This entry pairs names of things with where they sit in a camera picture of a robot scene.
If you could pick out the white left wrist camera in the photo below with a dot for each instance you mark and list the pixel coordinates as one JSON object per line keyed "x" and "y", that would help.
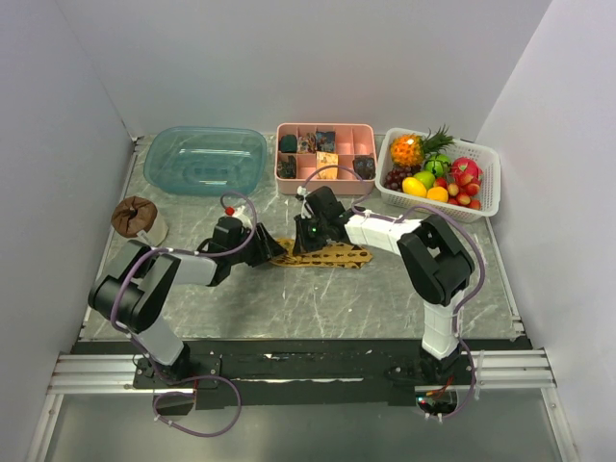
{"x": 241, "y": 213}

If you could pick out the multicolour patterned rolled tie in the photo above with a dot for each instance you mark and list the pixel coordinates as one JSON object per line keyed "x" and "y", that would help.
{"x": 307, "y": 143}

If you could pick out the dark green rolled tie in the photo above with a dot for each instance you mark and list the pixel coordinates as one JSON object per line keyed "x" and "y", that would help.
{"x": 288, "y": 144}

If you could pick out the dark rolled tie right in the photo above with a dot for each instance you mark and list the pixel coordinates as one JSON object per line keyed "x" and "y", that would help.
{"x": 364, "y": 166}

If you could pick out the lime green toy fruit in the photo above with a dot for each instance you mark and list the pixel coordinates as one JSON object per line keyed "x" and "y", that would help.
{"x": 427, "y": 178}

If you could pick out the yellow rolled tie in box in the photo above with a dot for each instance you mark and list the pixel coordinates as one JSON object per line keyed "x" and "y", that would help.
{"x": 327, "y": 165}

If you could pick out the orange toy fruit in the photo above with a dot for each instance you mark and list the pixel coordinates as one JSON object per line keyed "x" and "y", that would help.
{"x": 439, "y": 194}

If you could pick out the blue patterned rolled tie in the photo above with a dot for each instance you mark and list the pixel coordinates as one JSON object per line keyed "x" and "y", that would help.
{"x": 326, "y": 141}

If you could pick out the pink toy dragon fruit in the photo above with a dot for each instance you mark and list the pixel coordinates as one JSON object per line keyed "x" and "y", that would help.
{"x": 466, "y": 171}

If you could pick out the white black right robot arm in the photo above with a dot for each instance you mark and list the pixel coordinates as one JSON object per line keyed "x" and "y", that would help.
{"x": 438, "y": 264}

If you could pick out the white plastic fruit basket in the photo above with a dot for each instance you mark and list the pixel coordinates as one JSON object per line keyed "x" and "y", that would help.
{"x": 466, "y": 203}

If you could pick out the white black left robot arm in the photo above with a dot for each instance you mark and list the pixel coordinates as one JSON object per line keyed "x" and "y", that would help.
{"x": 132, "y": 290}

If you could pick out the purple toy grapes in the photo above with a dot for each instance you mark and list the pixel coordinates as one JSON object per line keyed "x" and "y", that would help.
{"x": 395, "y": 177}

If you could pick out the orange toy pineapple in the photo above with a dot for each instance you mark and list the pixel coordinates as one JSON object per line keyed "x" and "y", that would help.
{"x": 411, "y": 150}

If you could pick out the yellow toy mango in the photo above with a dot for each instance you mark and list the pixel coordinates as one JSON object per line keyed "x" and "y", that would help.
{"x": 413, "y": 186}

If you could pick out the teal transparent plastic tub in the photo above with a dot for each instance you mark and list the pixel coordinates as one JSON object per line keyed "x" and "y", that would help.
{"x": 206, "y": 161}

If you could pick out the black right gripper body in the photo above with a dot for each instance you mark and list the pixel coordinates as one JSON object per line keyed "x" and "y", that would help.
{"x": 324, "y": 224}

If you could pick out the yellow beetle print tie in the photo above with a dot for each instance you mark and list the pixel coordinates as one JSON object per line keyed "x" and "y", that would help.
{"x": 336, "y": 255}

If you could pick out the black rolled tie left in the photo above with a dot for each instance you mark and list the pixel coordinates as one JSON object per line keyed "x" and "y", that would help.
{"x": 286, "y": 167}

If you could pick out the pink divided organizer box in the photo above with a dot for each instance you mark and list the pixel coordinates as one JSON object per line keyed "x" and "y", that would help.
{"x": 340, "y": 156}

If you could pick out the brown white rolled cloth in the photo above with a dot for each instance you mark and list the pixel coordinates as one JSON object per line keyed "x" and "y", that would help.
{"x": 138, "y": 218}

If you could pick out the black aluminium mounting rail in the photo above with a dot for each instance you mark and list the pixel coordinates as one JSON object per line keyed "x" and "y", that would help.
{"x": 292, "y": 372}

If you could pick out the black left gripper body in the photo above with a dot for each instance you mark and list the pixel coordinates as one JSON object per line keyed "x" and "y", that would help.
{"x": 243, "y": 251}

